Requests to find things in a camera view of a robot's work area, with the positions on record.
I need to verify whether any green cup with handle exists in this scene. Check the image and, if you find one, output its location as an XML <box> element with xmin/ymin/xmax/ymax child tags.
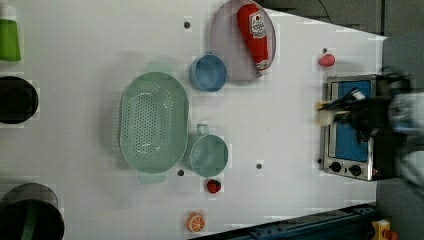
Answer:
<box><xmin>187</xmin><ymin>124</ymin><xmax>229</xmax><ymax>177</ymax></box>

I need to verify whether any blue metal frame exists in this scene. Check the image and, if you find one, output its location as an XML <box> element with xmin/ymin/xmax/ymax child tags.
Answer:
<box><xmin>191</xmin><ymin>204</ymin><xmax>381</xmax><ymax>240</ymax></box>

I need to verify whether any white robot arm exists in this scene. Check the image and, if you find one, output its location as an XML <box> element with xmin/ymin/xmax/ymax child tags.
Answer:
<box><xmin>316</xmin><ymin>89</ymin><xmax>423</xmax><ymax>194</ymax></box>

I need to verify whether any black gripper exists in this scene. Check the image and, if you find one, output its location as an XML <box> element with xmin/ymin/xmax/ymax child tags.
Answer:
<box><xmin>321</xmin><ymin>89</ymin><xmax>393</xmax><ymax>143</ymax></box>

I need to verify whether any red toy strawberry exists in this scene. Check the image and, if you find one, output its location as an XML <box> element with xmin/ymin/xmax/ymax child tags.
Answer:
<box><xmin>206</xmin><ymin>179</ymin><xmax>222</xmax><ymax>194</ymax></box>

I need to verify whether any red toy apple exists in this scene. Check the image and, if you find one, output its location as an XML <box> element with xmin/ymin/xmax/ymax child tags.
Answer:
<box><xmin>318</xmin><ymin>54</ymin><xmax>336</xmax><ymax>67</ymax></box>

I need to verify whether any yellow red toy object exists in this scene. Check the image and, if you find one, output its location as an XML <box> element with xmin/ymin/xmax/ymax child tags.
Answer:
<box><xmin>372</xmin><ymin>219</ymin><xmax>399</xmax><ymax>240</ymax></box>

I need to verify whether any orange slice toy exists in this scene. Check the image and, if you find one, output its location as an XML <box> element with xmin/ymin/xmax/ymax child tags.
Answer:
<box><xmin>186</xmin><ymin>212</ymin><xmax>206</xmax><ymax>232</ymax></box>

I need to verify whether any pink round plate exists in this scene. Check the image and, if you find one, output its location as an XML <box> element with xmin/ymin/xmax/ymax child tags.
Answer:
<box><xmin>209</xmin><ymin>0</ymin><xmax>276</xmax><ymax>81</ymax></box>

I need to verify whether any black toaster oven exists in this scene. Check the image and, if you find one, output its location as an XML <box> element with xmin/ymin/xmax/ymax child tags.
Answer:
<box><xmin>318</xmin><ymin>74</ymin><xmax>411</xmax><ymax>181</ymax></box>

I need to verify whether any black cylinder container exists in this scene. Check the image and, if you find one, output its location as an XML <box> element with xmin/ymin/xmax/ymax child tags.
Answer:
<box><xmin>0</xmin><ymin>76</ymin><xmax>39</xmax><ymax>124</ymax></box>

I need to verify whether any green bottle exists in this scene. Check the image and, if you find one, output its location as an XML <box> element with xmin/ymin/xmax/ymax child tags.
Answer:
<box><xmin>0</xmin><ymin>4</ymin><xmax>21</xmax><ymax>62</ymax></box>

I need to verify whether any green perforated colander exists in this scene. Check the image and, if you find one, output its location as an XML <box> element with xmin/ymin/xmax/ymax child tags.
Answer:
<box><xmin>119</xmin><ymin>62</ymin><xmax>189</xmax><ymax>184</ymax></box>

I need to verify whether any black round object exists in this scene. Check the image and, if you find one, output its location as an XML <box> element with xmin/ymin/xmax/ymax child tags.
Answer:
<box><xmin>0</xmin><ymin>183</ymin><xmax>65</xmax><ymax>240</ymax></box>

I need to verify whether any blue round bowl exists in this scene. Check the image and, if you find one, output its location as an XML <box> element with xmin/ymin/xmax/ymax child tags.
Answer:
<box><xmin>189</xmin><ymin>54</ymin><xmax>227</xmax><ymax>92</ymax></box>

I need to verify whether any red ketchup bottle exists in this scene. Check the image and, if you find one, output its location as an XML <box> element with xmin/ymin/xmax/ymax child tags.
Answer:
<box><xmin>236</xmin><ymin>3</ymin><xmax>271</xmax><ymax>75</ymax></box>

